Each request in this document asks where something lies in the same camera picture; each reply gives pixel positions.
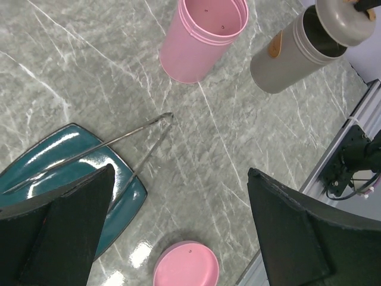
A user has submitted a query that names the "grey round lid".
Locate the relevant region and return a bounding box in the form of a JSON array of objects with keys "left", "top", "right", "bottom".
[{"left": 315, "top": 0, "right": 376, "bottom": 47}]

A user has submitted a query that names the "pink cylindrical container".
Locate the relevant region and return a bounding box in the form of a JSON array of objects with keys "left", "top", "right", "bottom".
[{"left": 159, "top": 0, "right": 249, "bottom": 84}]

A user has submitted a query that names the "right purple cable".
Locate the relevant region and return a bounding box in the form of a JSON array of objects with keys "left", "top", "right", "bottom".
[{"left": 360, "top": 172, "right": 381, "bottom": 199}]

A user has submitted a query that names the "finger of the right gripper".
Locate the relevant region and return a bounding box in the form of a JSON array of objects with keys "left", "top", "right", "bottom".
[{"left": 354, "top": 0, "right": 381, "bottom": 12}]

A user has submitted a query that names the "teal square plate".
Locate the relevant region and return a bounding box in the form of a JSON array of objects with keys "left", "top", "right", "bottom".
[{"left": 1, "top": 123, "right": 148, "bottom": 258}]

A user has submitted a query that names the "aluminium frame rail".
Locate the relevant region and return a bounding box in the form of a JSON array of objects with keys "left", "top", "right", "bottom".
[{"left": 238, "top": 80, "right": 380, "bottom": 285}]

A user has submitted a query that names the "pink round lid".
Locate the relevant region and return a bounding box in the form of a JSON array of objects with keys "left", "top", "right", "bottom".
[{"left": 152, "top": 241, "right": 219, "bottom": 286}]

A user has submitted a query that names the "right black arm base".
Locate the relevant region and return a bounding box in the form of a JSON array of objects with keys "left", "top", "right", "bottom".
[{"left": 320, "top": 125, "right": 380, "bottom": 201}]

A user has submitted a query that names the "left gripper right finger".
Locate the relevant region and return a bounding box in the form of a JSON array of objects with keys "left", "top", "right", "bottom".
[{"left": 247, "top": 168, "right": 380, "bottom": 285}]

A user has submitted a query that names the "grey cylindrical container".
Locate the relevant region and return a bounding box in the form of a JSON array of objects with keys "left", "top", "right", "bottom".
[{"left": 250, "top": 5, "right": 346, "bottom": 94}]

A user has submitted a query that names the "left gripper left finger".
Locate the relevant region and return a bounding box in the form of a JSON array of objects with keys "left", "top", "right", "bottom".
[{"left": 1, "top": 164, "right": 115, "bottom": 285}]

